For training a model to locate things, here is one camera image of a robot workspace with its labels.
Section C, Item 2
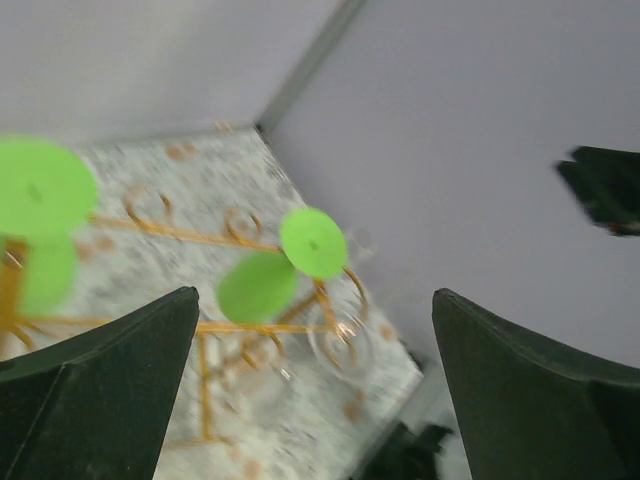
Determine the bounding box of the floral patterned table cloth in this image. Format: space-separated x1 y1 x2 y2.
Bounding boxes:
49 124 426 480

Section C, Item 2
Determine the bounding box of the gold wire wine glass rack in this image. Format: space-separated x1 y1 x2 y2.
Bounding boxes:
0 184 371 451

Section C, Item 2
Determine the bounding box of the green wine glass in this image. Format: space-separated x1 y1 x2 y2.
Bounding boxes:
216 207 348 325
1 136 98 316

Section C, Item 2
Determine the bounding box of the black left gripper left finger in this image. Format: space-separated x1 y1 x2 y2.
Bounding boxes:
1 287 199 479

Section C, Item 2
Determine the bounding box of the aluminium frame post right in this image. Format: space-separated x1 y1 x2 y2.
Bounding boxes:
254 0 367 137

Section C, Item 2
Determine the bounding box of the green wine glass right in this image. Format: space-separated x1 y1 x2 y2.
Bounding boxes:
216 207 348 325

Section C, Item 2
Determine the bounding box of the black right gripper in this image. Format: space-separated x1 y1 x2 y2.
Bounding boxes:
554 146 639 237

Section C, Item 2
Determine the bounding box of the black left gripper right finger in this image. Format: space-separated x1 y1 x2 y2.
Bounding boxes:
431 287 640 480

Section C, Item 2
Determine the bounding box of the green wine glass left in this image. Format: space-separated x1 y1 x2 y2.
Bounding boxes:
1 136 98 316

